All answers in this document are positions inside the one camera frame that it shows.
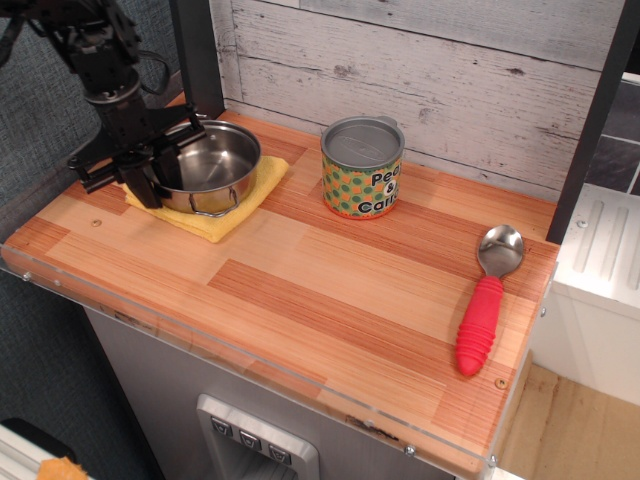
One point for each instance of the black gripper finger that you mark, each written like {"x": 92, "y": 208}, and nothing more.
{"x": 167, "y": 168}
{"x": 141, "y": 187}

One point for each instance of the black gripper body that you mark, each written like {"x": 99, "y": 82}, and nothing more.
{"x": 130, "y": 136}

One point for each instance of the stainless steel pot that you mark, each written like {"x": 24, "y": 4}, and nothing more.
{"x": 219, "y": 171}

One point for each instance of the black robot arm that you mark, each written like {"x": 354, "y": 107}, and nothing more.
{"x": 98, "y": 43}

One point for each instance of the clear acrylic edge guard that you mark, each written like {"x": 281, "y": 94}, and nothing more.
{"x": 303, "y": 329}

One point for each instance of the peas and carrots can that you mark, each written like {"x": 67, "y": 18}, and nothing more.
{"x": 361, "y": 166}

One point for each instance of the grey toy fridge cabinet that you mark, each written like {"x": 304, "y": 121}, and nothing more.
{"x": 162, "y": 384}

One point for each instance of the silver dispenser panel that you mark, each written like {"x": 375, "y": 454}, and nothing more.
{"x": 243, "y": 446}

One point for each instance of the orange and black object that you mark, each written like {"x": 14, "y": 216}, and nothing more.
{"x": 28, "y": 452}

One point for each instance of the white toy sink unit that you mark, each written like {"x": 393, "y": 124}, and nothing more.
{"x": 588, "y": 326}

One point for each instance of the dark left frame post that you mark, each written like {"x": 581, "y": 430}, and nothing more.
{"x": 197, "y": 53}

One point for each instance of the dark frame post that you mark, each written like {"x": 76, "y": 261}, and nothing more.
{"x": 614, "y": 67}
{"x": 197, "y": 53}

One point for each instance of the red handled metal spoon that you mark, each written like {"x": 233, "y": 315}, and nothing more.
{"x": 500, "y": 253}

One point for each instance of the dark right frame post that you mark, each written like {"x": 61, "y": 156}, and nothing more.
{"x": 614, "y": 67}

